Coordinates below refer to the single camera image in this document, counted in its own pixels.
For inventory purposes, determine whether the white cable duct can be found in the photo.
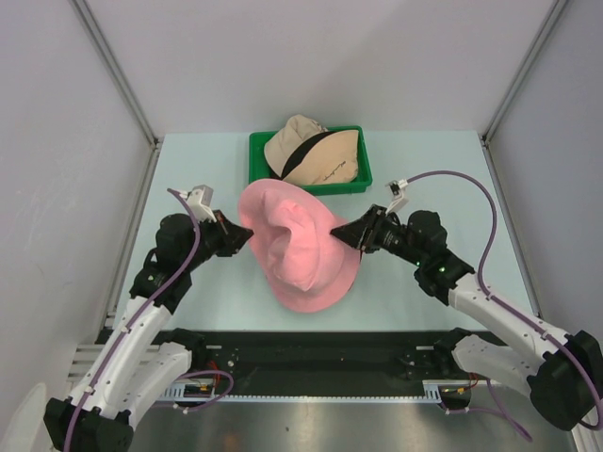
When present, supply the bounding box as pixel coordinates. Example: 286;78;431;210
155;379;477;406

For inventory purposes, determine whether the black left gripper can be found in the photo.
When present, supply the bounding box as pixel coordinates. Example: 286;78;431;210
181;209;253;271

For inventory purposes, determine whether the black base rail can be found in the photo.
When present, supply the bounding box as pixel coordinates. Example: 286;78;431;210
193;331;476;398

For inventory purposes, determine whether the aluminium frame post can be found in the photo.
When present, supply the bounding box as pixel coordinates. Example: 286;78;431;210
481;0;572;146
69;0;159;149

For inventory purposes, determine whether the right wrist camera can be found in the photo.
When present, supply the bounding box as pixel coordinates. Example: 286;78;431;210
386;179;408;214

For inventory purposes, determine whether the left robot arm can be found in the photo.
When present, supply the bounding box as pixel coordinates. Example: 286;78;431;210
43;210;253;451

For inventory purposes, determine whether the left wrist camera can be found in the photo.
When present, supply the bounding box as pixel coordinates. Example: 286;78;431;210
186;185;217;222

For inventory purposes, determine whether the green plastic tray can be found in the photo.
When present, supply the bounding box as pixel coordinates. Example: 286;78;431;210
248;125;373;196

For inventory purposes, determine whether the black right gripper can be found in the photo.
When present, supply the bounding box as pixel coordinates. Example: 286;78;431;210
330;204;425;266

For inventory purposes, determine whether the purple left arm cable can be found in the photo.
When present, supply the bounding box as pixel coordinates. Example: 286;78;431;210
60;187;204;452

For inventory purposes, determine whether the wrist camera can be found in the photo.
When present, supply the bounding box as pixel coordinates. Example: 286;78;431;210
186;185;217;222
386;179;408;214

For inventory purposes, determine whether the peach embroidered bucket hat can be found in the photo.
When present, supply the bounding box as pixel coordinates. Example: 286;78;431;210
280;129;359;186

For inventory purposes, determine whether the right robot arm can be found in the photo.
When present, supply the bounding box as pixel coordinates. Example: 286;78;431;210
331;205;602;431

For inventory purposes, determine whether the aluminium frame post right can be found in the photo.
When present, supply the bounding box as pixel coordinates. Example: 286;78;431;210
481;0;572;146

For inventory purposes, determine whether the pink bucket hat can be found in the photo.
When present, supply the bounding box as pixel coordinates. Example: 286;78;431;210
264;224;361;314
238;179;359;300

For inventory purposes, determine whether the beige smile bucket hat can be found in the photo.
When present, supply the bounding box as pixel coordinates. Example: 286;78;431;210
264;114;328;178

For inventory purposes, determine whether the aluminium frame post left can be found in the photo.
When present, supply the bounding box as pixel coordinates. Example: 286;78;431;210
69;0;159;149

